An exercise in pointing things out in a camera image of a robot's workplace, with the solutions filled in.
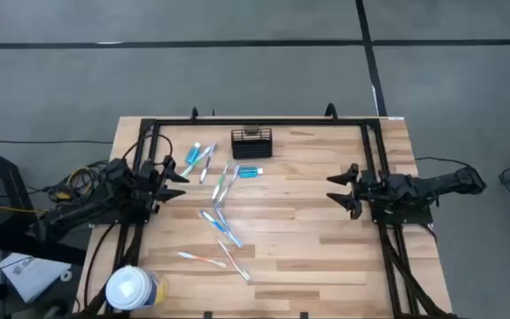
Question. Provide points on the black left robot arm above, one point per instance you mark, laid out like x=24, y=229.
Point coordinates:
x=82, y=212

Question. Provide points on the blue toothbrush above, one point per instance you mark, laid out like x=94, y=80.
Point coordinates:
x=228, y=185
x=205, y=152
x=210, y=221
x=234, y=237

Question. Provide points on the black aluminium table frame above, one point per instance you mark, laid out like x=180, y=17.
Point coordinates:
x=259, y=121

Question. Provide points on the paper cup with white lid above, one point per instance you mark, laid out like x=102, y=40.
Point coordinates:
x=131, y=288

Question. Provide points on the white tape roll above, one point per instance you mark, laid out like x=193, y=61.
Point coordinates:
x=62, y=276

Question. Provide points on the green toothbrush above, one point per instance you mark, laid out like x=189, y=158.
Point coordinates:
x=220, y=184

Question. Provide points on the blue toothpaste tube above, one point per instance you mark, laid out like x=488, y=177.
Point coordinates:
x=248, y=172

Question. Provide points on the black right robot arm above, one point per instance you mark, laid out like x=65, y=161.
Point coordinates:
x=450, y=181

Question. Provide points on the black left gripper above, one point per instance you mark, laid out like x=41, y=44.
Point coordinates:
x=153, y=186

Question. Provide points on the red orange toothbrush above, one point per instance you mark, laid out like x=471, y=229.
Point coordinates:
x=233, y=260

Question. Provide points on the black stand leg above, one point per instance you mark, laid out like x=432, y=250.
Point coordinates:
x=38, y=248

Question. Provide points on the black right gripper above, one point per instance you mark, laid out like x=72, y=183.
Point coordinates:
x=374, y=188

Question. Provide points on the white paper sheet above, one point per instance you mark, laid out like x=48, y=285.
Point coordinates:
x=33, y=274

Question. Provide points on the purple toothbrush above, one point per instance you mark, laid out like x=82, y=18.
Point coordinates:
x=206, y=167

